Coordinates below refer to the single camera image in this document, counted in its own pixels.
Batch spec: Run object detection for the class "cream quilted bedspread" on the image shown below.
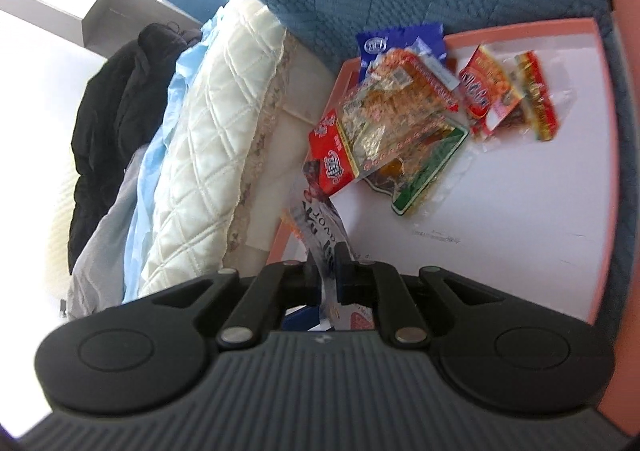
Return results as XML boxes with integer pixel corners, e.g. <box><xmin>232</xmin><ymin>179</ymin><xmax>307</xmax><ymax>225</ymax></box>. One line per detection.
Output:
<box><xmin>135</xmin><ymin>1</ymin><xmax>288</xmax><ymax>299</ymax></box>

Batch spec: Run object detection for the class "small red snack packet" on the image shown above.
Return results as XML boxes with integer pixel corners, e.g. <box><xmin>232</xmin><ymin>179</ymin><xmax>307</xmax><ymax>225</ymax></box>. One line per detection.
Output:
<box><xmin>459</xmin><ymin>45</ymin><xmax>523</xmax><ymax>121</ymax></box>

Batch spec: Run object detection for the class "beige mattress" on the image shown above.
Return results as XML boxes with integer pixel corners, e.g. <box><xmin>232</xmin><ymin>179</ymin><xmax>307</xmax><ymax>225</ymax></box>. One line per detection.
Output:
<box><xmin>225</xmin><ymin>31</ymin><xmax>346</xmax><ymax>262</ymax></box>

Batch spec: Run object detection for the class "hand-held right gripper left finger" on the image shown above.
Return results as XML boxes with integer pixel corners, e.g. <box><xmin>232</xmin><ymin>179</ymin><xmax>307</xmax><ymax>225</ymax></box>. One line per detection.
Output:
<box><xmin>122</xmin><ymin>256</ymin><xmax>323</xmax><ymax>351</ymax></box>

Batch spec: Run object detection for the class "light blue sheet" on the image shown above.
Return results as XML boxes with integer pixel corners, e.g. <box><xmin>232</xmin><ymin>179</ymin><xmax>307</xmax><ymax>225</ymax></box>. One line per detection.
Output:
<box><xmin>122</xmin><ymin>14</ymin><xmax>221</xmax><ymax>302</ymax></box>

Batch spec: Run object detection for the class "pink box lid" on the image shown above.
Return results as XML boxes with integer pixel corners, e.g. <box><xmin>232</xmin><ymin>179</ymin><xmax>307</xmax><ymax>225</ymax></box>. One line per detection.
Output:
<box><xmin>272</xmin><ymin>17</ymin><xmax>623</xmax><ymax>332</ymax></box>

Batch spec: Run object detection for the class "black jacket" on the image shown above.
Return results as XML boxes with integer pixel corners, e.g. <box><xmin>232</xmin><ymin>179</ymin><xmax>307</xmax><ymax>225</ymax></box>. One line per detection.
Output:
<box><xmin>69</xmin><ymin>22</ymin><xmax>203</xmax><ymax>269</ymax></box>

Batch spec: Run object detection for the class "grey cloth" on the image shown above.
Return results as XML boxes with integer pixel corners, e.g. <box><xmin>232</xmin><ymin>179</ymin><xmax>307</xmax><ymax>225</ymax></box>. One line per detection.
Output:
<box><xmin>65</xmin><ymin>151</ymin><xmax>146</xmax><ymax>319</ymax></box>

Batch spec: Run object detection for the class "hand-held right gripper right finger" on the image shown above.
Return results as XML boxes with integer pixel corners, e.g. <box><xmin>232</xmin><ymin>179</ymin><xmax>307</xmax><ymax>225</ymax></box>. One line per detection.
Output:
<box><xmin>336</xmin><ymin>242</ymin><xmax>521</xmax><ymax>349</ymax></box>

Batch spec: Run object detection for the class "blue snack packet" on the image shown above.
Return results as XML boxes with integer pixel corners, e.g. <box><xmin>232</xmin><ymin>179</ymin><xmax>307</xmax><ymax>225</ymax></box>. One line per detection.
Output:
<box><xmin>356</xmin><ymin>24</ymin><xmax>448</xmax><ymax>82</ymax></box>

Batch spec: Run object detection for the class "brown red-edged snack packet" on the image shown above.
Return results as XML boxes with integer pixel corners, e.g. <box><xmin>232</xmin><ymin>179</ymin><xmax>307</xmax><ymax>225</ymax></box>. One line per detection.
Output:
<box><xmin>482</xmin><ymin>51</ymin><xmax>560</xmax><ymax>142</ymax></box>

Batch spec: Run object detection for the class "red square snack packet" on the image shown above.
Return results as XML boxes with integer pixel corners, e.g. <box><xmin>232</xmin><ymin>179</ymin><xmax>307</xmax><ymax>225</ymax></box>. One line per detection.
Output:
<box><xmin>307</xmin><ymin>111</ymin><xmax>362</xmax><ymax>195</ymax></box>

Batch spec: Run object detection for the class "clear green noodle snack packet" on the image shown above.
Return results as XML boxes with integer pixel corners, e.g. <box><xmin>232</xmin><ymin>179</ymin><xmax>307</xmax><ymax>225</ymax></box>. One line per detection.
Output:
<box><xmin>340</xmin><ymin>48</ymin><xmax>471</xmax><ymax>217</ymax></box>

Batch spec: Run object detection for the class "white red snack packet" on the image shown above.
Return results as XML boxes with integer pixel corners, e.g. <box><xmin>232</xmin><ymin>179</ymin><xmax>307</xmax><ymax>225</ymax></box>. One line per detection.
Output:
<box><xmin>292</xmin><ymin>181</ymin><xmax>381</xmax><ymax>332</ymax></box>

